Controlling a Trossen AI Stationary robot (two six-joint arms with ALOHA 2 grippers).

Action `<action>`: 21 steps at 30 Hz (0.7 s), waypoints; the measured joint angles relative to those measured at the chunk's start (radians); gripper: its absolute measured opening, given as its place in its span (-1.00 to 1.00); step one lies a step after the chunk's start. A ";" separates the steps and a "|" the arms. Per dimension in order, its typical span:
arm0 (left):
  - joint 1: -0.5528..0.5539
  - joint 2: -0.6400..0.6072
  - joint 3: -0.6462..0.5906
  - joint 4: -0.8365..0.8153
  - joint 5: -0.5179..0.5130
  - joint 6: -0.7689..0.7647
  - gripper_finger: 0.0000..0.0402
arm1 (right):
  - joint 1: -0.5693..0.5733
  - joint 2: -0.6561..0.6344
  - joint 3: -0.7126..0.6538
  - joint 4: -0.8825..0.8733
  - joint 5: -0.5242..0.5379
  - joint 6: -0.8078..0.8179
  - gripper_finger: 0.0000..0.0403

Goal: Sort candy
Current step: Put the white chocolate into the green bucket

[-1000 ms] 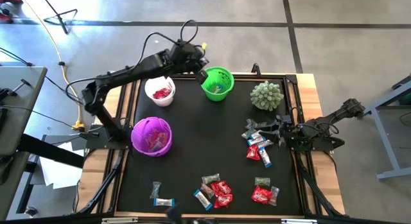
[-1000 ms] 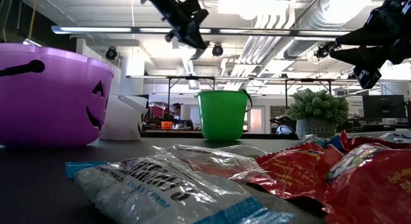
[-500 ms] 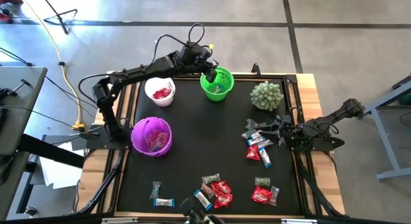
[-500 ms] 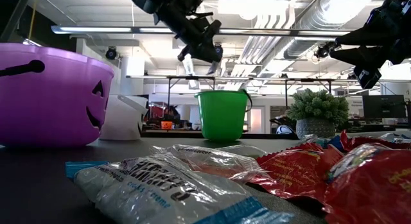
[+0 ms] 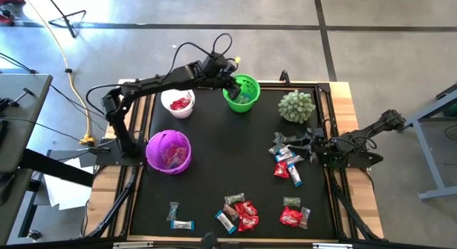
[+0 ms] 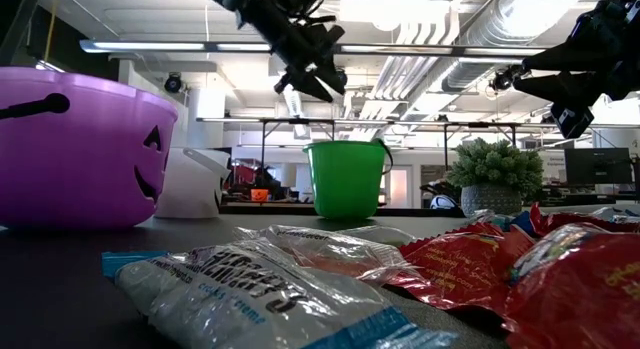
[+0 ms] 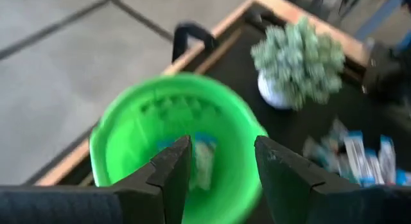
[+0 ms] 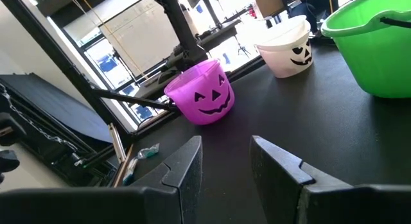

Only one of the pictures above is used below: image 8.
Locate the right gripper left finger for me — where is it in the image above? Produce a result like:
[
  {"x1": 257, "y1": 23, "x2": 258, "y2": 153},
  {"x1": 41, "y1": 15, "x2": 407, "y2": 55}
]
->
[{"x1": 0, "y1": 135, "x2": 204, "y2": 224}]

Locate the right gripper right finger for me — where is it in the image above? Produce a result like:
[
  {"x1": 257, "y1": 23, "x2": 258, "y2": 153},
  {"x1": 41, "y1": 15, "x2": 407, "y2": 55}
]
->
[{"x1": 249, "y1": 135, "x2": 411, "y2": 224}]

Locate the white blue Hershey's bar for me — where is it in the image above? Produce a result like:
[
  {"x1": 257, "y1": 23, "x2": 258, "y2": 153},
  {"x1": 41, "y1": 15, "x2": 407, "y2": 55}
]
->
[{"x1": 121, "y1": 157, "x2": 139, "y2": 186}]

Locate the clear wrapper teal gummy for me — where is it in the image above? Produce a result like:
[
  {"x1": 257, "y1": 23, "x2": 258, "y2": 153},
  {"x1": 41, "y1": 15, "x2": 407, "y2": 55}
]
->
[{"x1": 137, "y1": 142, "x2": 161, "y2": 160}]

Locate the purple pumpkin bucket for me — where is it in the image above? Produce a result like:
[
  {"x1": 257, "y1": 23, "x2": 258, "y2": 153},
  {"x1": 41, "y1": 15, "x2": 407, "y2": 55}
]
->
[{"x1": 163, "y1": 58, "x2": 235, "y2": 126}]

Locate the white ghost bucket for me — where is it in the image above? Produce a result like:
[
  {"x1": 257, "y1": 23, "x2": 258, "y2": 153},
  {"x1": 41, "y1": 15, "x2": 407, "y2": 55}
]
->
[{"x1": 255, "y1": 15, "x2": 315, "y2": 79}]

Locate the green plastic bucket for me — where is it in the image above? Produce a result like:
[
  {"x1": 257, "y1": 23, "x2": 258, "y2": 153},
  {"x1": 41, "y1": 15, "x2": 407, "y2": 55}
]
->
[{"x1": 320, "y1": 0, "x2": 411, "y2": 99}]

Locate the black tripod stand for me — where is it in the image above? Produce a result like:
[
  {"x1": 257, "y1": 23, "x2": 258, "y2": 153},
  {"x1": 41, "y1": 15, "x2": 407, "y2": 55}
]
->
[{"x1": 234, "y1": 34, "x2": 253, "y2": 58}]

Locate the cardboard box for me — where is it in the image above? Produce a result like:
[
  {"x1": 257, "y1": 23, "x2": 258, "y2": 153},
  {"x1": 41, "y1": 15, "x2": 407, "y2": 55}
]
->
[{"x1": 253, "y1": 0, "x2": 285, "y2": 18}]

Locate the silver metal bracket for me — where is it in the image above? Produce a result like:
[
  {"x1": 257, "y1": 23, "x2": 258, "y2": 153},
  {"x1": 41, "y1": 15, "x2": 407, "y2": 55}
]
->
[{"x1": 107, "y1": 123, "x2": 128, "y2": 164}]

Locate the black aluminium rig frame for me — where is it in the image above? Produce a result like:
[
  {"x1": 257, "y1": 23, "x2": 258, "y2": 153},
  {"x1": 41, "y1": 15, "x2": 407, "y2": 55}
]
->
[{"x1": 0, "y1": 0, "x2": 267, "y2": 144}]

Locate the yellow hanging cable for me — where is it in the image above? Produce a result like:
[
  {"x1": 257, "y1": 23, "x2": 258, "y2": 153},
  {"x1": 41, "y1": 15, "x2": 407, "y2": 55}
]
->
[{"x1": 66, "y1": 0, "x2": 148, "y2": 80}]

